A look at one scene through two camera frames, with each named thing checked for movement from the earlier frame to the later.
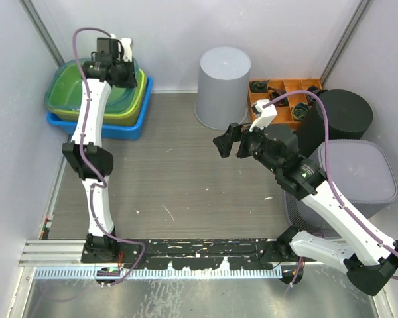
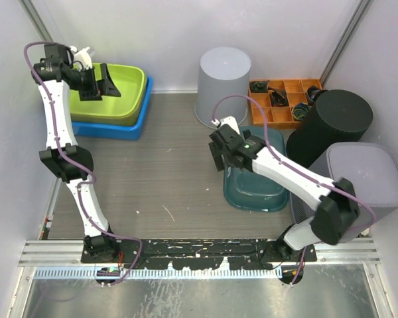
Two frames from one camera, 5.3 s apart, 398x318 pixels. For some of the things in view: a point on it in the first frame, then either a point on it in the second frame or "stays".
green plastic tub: (64, 89) → (245, 190)
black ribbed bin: (349, 114) stays
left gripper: (131, 82) → (107, 88)
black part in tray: (259, 86) stays
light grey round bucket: (223, 94) stays
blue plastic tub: (70, 125) stays
